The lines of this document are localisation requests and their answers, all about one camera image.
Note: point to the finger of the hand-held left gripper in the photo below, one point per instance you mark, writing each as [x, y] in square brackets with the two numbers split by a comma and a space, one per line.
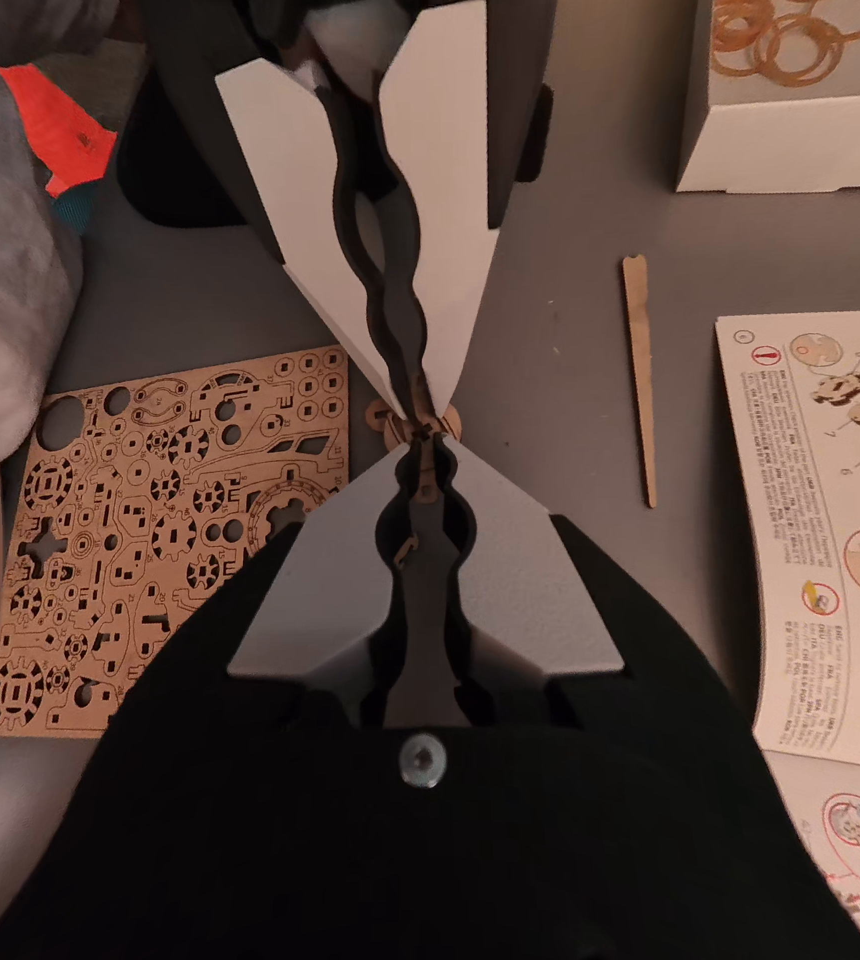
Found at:
[280, 150]
[452, 150]

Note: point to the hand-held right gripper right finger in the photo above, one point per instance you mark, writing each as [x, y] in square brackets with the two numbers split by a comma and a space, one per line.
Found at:
[535, 592]

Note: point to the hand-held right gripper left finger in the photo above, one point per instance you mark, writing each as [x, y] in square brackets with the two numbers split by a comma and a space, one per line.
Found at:
[310, 600]

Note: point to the wooden model assembly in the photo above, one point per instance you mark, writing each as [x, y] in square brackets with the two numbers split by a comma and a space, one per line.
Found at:
[448, 427]

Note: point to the laser-cut wooden parts sheet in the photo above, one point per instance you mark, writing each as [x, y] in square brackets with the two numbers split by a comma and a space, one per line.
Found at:
[336, 431]

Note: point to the small wooden hook piece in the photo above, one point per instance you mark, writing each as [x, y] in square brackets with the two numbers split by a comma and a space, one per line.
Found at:
[403, 555]

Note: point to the small round wooden disc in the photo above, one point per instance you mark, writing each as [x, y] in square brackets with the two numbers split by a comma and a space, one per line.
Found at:
[371, 427]

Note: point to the pile of tan rubber bands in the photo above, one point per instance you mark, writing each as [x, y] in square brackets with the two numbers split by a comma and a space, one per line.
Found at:
[737, 37]

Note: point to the red cloth strip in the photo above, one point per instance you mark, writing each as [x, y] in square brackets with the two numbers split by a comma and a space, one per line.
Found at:
[47, 120]

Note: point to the thin wooden stick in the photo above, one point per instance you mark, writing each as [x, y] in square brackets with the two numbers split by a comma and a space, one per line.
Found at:
[641, 375]

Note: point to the illustrated instruction booklet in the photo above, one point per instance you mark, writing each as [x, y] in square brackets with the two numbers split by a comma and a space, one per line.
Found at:
[789, 525]

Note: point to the white cardboard box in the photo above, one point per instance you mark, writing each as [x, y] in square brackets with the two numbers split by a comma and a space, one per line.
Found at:
[774, 142]

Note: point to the grey fleece cloth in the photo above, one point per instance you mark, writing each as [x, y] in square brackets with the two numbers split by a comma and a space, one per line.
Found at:
[17, 300]

